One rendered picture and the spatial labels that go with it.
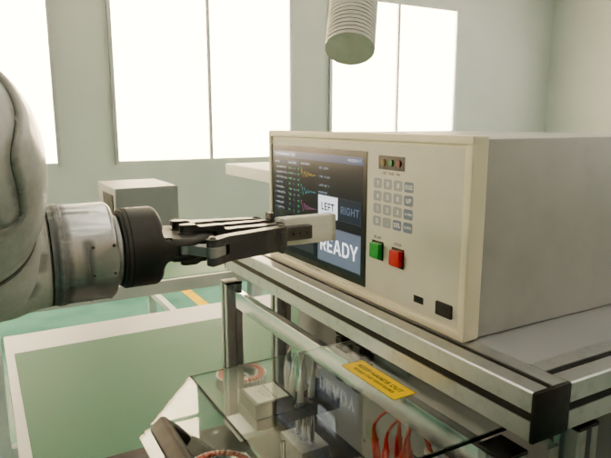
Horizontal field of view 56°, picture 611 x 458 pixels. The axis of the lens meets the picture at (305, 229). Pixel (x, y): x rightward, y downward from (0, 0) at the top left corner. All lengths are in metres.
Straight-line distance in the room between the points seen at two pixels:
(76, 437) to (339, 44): 1.35
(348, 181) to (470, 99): 6.73
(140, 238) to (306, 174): 0.35
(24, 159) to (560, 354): 0.49
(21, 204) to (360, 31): 1.61
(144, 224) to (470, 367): 0.32
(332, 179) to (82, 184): 4.62
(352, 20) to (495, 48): 5.90
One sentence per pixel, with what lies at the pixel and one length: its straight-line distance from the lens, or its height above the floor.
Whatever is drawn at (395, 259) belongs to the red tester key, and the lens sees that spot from 0.66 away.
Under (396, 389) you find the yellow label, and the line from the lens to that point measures 0.61.
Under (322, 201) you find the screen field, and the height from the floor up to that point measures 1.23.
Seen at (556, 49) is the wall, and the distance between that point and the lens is 8.47.
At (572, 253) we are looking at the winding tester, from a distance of 0.71.
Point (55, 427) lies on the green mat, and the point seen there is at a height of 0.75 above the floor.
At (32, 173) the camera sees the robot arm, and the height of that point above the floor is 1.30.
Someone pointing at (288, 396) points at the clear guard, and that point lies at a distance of 0.59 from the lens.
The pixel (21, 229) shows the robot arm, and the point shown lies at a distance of 0.39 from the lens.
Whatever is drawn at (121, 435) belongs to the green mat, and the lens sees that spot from 1.20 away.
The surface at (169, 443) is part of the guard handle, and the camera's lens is 0.54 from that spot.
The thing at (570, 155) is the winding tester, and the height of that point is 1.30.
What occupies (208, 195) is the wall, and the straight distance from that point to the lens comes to 5.60.
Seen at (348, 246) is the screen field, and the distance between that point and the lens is 0.74.
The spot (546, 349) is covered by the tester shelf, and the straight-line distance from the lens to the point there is 0.62.
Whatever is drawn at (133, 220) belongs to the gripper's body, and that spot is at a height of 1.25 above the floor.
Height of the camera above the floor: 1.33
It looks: 10 degrees down
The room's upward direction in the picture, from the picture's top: straight up
